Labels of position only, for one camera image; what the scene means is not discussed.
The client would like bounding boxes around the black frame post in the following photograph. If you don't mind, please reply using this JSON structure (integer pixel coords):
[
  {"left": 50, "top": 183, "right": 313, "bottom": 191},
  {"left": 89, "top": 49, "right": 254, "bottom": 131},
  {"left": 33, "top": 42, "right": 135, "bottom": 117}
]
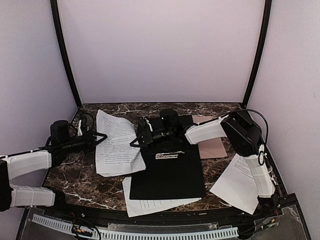
[
  {"left": 241, "top": 0, "right": 273, "bottom": 109},
  {"left": 50, "top": 0, "right": 82, "bottom": 109}
]

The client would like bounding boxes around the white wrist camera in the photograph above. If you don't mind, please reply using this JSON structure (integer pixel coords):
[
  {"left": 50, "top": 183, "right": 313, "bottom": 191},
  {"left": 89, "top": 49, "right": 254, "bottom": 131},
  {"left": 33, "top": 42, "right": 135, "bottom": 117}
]
[
  {"left": 77, "top": 119, "right": 86, "bottom": 137},
  {"left": 139, "top": 117, "right": 153, "bottom": 132}
]

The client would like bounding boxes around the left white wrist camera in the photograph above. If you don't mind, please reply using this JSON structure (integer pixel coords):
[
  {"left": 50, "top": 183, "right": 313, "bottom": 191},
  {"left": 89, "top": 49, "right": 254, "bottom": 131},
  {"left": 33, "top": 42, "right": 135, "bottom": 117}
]
[{"left": 77, "top": 119, "right": 86, "bottom": 137}]

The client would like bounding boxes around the black front rail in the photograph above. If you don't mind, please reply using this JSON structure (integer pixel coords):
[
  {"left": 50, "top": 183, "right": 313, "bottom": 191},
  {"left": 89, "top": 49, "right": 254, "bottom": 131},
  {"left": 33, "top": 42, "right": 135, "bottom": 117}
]
[{"left": 21, "top": 194, "right": 308, "bottom": 240}]

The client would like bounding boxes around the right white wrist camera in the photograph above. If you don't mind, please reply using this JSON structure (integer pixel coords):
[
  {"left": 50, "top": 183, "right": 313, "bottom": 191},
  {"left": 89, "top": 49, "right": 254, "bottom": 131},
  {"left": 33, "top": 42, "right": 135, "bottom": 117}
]
[{"left": 139, "top": 117, "right": 153, "bottom": 132}]

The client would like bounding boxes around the white slotted cable duct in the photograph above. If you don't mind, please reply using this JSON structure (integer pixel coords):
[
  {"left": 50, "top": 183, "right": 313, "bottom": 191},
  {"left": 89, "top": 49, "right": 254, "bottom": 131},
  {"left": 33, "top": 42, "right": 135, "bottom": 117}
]
[{"left": 32, "top": 214, "right": 239, "bottom": 240}]

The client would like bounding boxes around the tan brown folder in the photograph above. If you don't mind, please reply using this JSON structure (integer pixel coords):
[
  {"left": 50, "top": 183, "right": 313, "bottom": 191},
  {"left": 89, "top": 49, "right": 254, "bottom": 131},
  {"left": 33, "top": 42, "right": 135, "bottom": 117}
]
[{"left": 191, "top": 115, "right": 228, "bottom": 160}]

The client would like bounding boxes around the left black frame post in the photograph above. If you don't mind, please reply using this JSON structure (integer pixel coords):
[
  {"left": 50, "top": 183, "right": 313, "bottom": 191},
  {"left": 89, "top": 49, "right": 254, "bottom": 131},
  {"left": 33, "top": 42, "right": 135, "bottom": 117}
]
[{"left": 50, "top": 0, "right": 82, "bottom": 109}]

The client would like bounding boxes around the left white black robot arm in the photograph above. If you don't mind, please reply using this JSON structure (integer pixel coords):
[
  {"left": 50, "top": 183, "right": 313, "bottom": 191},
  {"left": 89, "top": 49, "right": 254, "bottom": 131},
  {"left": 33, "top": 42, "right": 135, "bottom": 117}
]
[{"left": 0, "top": 120, "right": 107, "bottom": 212}]

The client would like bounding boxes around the metal folder clip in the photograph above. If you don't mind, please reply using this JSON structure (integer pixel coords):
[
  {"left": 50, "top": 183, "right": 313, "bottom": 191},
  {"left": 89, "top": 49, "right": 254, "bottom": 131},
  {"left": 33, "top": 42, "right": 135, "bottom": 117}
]
[{"left": 155, "top": 151, "right": 185, "bottom": 160}]

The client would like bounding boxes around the printed paper sheet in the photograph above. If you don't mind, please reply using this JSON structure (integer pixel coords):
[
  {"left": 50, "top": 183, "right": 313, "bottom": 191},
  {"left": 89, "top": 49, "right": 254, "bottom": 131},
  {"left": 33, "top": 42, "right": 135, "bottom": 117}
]
[
  {"left": 95, "top": 110, "right": 146, "bottom": 177},
  {"left": 209, "top": 154, "right": 274, "bottom": 215},
  {"left": 122, "top": 177, "right": 202, "bottom": 218}
]

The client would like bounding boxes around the teal folder with black inside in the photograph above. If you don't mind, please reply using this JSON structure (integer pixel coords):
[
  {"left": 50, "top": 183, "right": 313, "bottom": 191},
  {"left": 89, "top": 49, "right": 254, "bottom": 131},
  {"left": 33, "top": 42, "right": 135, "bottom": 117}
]
[{"left": 129, "top": 117, "right": 206, "bottom": 200}]

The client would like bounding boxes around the right black frame post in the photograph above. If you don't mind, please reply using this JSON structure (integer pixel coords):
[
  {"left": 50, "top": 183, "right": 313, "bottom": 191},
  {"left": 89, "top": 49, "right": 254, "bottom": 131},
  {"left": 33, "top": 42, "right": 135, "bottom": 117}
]
[{"left": 241, "top": 0, "right": 273, "bottom": 109}]

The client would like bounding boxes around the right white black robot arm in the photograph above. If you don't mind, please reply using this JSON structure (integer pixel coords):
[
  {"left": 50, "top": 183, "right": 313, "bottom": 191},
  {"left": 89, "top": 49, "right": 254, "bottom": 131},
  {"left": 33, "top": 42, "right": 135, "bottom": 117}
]
[{"left": 130, "top": 108, "right": 280, "bottom": 216}]

